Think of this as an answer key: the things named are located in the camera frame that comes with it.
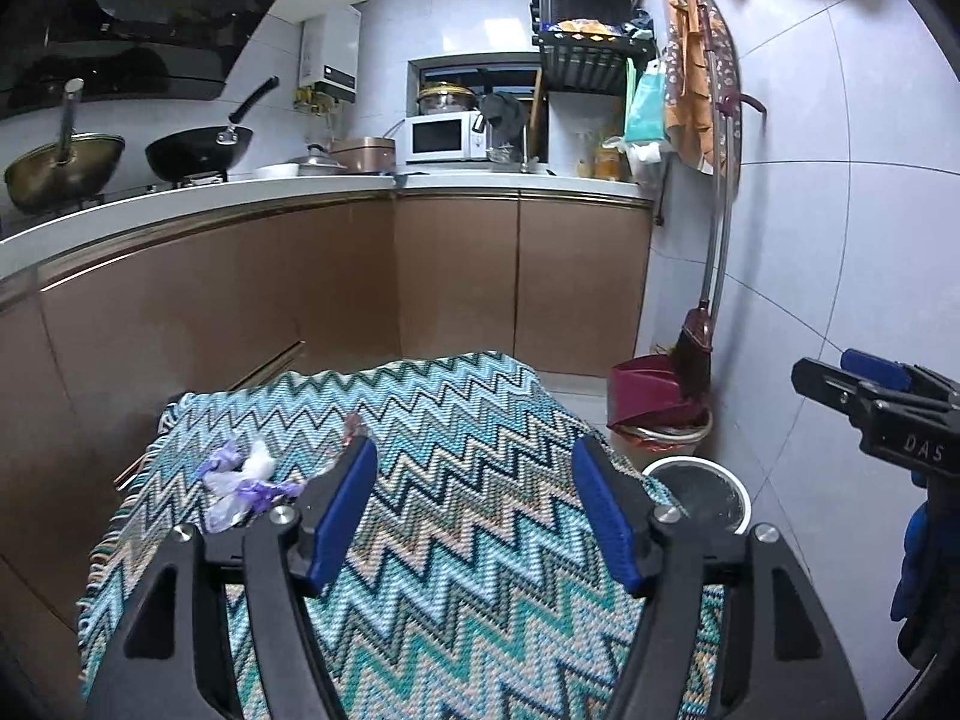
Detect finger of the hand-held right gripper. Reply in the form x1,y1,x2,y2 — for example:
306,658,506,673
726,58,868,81
791,357,880,427
838,348,916,392

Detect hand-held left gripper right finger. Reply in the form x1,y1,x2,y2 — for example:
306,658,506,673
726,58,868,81
571,433,860,720

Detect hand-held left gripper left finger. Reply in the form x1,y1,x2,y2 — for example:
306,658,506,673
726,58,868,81
79,435,380,720

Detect purple candy wrapper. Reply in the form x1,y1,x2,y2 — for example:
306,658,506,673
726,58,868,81
234,476,307,515
196,444,242,479

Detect brown foil wrapper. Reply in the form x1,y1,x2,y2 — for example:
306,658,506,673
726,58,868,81
341,412,374,460

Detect grey trash bin white rim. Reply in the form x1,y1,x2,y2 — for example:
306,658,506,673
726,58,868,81
641,454,752,537

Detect white plastic wrapper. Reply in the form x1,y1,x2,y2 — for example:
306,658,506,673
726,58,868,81
241,439,277,482

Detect purple white wrappers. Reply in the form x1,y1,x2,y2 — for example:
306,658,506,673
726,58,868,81
204,471,252,535

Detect beige trash bin red liner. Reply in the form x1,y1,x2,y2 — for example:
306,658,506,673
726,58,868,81
607,405,713,466

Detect person's right hand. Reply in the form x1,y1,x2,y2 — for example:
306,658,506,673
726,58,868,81
891,499,947,661

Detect zigzag knitted blanket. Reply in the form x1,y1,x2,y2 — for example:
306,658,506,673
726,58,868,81
75,349,725,720

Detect maroon broom and dustpan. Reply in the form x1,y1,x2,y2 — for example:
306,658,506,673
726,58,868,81
607,92,767,436

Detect brown kitchen base cabinet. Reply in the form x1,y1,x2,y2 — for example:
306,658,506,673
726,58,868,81
0,169,661,661

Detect teal plastic bag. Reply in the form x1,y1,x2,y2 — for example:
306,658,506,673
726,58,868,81
624,58,668,143

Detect floral brown apron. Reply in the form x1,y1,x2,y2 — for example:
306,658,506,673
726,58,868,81
660,0,743,181

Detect steel pot lid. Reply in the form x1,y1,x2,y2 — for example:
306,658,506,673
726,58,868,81
289,144,347,175

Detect copper rice pot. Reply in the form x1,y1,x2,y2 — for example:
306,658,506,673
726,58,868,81
330,136,397,175

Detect wooden cutting board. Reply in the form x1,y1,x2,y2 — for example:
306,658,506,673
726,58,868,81
527,67,552,164

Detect glass jar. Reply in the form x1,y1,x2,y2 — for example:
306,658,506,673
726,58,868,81
487,124,526,164

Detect black dish rack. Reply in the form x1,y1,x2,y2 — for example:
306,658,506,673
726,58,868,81
532,0,661,97

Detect black wok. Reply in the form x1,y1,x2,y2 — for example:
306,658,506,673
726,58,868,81
145,75,280,182

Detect white microwave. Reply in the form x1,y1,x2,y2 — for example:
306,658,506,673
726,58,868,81
405,110,488,164

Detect grey cloth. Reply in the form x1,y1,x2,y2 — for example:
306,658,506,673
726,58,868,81
478,92,528,128

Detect brass wok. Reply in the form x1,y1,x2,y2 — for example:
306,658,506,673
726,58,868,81
4,79,126,215

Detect white water heater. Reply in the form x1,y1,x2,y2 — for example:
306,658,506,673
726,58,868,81
298,4,362,102

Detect black glass range hood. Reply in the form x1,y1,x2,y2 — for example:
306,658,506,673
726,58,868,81
0,0,323,121

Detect broom with long handle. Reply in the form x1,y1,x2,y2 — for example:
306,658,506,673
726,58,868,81
670,157,732,400

